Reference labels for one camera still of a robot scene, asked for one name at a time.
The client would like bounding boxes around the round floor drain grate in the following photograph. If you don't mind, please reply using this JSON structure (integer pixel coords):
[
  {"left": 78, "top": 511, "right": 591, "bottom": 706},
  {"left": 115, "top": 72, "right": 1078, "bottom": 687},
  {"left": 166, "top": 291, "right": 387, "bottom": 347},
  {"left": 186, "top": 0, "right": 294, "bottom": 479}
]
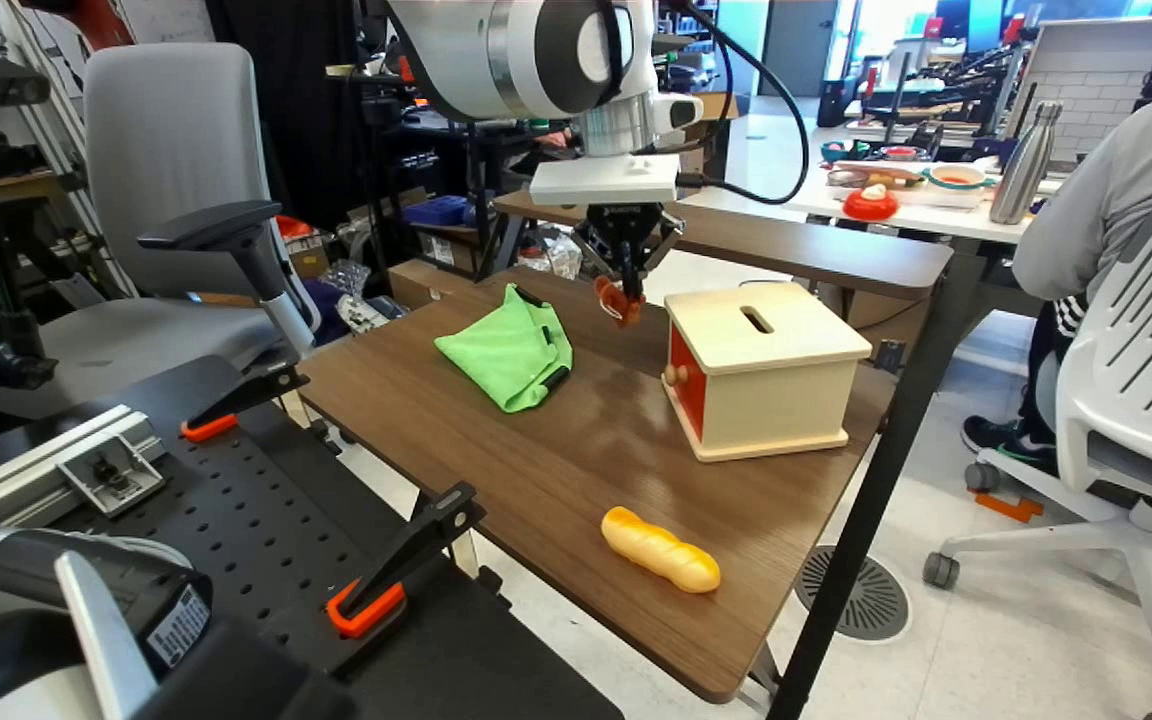
[{"left": 791, "top": 540, "right": 916, "bottom": 648}]

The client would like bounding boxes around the wooden box with red inside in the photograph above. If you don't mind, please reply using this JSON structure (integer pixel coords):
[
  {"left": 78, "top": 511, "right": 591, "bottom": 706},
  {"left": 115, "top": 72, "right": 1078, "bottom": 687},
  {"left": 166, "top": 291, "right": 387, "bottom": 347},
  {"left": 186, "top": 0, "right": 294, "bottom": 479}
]
[{"left": 654, "top": 276, "right": 877, "bottom": 470}]

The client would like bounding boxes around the white board panel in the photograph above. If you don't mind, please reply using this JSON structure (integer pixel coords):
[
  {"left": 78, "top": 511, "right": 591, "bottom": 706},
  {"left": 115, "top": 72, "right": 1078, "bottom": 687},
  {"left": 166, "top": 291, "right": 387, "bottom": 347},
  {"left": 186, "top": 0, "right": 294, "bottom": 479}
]
[{"left": 1009, "top": 12, "right": 1152, "bottom": 174}]

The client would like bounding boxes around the black clamp with orange handle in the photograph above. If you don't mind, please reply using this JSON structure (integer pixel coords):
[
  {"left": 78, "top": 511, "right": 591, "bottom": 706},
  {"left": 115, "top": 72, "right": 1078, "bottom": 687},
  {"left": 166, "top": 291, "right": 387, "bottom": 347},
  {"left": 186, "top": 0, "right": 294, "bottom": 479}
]
[
  {"left": 174, "top": 358, "right": 312, "bottom": 450},
  {"left": 324, "top": 479, "right": 487, "bottom": 644}
]

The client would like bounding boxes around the yellow toy bread loaf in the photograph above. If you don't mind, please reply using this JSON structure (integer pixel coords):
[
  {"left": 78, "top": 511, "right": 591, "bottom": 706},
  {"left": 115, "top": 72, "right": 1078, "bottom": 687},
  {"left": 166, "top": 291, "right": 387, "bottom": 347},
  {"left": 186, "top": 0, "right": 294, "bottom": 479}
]
[{"left": 595, "top": 503, "right": 727, "bottom": 599}]

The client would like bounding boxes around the person in gray hoodie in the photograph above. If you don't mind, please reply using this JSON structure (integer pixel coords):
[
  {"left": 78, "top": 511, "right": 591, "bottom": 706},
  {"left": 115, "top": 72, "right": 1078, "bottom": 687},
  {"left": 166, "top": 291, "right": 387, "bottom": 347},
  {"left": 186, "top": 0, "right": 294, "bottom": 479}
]
[{"left": 960, "top": 85, "right": 1152, "bottom": 475}]

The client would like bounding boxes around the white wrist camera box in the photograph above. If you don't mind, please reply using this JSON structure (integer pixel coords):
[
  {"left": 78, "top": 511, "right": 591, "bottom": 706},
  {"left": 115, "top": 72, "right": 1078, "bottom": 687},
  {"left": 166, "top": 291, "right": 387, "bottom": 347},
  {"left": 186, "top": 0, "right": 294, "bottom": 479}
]
[{"left": 527, "top": 152, "right": 688, "bottom": 211}]

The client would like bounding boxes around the gray office chair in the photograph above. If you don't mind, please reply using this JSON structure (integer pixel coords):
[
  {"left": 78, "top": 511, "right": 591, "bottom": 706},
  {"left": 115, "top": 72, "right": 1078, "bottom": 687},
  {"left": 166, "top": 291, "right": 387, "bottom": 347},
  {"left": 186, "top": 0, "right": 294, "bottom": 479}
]
[{"left": 0, "top": 37, "right": 327, "bottom": 433}]

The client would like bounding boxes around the white work table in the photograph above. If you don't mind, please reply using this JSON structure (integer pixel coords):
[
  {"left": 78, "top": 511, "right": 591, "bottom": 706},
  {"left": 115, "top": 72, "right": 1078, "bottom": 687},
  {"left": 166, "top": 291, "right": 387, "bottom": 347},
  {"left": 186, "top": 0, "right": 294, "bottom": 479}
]
[{"left": 679, "top": 158, "right": 1048, "bottom": 251}]

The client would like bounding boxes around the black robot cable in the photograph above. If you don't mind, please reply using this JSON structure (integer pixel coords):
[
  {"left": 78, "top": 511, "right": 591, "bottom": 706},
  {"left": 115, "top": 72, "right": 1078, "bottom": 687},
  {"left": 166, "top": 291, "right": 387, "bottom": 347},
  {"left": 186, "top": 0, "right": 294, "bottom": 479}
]
[{"left": 671, "top": 0, "right": 817, "bottom": 211}]

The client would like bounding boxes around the black and white device housing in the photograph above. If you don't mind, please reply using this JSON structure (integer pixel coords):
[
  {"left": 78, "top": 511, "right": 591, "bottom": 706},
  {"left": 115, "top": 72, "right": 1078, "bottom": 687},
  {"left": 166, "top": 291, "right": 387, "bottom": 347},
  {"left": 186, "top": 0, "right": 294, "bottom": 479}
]
[{"left": 0, "top": 517, "right": 339, "bottom": 720}]

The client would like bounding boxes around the black perforated breadboard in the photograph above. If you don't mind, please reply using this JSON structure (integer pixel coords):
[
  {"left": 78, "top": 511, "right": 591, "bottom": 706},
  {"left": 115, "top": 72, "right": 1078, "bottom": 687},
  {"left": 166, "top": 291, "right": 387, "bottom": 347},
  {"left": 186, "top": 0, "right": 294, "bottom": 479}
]
[{"left": 131, "top": 386, "right": 627, "bottom": 720}]

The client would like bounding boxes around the red round object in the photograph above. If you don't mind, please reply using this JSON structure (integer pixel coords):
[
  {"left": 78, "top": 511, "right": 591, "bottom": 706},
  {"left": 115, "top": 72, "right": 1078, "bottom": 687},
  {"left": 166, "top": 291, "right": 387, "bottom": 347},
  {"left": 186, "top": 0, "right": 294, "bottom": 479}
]
[{"left": 839, "top": 182, "right": 902, "bottom": 228}]

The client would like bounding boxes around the aluminium profile rail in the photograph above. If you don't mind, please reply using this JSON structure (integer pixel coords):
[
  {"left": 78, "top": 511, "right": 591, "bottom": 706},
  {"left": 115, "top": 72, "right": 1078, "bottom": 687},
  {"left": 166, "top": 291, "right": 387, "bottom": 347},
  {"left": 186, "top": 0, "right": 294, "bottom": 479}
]
[{"left": 0, "top": 402, "right": 150, "bottom": 526}]

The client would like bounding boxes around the gray metal mounting plate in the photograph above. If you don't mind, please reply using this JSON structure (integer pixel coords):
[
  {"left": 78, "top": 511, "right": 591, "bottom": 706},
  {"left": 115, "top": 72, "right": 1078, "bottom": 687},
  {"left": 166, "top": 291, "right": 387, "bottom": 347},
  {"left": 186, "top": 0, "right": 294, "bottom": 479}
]
[{"left": 56, "top": 433, "right": 166, "bottom": 522}]

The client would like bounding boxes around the black metal table leg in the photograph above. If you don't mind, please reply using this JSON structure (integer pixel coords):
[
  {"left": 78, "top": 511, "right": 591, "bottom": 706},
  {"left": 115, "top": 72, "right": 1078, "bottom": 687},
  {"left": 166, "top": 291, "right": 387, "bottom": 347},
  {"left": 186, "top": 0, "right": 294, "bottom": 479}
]
[{"left": 764, "top": 251, "right": 990, "bottom": 720}]

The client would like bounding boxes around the white mesh office chair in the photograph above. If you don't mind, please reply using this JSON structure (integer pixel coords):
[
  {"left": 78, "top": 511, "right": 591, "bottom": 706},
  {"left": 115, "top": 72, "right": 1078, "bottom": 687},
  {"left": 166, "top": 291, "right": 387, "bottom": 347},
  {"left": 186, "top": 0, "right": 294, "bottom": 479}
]
[{"left": 919, "top": 195, "right": 1152, "bottom": 720}]

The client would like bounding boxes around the orange plush toy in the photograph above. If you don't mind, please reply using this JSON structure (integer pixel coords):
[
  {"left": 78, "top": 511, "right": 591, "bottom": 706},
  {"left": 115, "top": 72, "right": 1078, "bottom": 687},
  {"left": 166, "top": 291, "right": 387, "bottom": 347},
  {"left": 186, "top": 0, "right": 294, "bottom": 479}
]
[{"left": 591, "top": 276, "right": 647, "bottom": 330}]

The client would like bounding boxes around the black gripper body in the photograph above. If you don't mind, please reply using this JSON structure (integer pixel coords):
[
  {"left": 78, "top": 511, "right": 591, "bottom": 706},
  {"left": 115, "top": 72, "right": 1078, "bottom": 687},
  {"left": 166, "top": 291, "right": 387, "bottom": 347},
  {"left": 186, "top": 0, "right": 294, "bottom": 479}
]
[{"left": 577, "top": 201, "right": 683, "bottom": 276}]

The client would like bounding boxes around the brown wooden side table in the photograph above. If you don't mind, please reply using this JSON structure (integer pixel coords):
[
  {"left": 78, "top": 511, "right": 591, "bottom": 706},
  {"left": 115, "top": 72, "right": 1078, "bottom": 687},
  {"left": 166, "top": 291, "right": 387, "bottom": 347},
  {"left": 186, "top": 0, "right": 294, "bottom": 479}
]
[{"left": 492, "top": 185, "right": 960, "bottom": 295}]

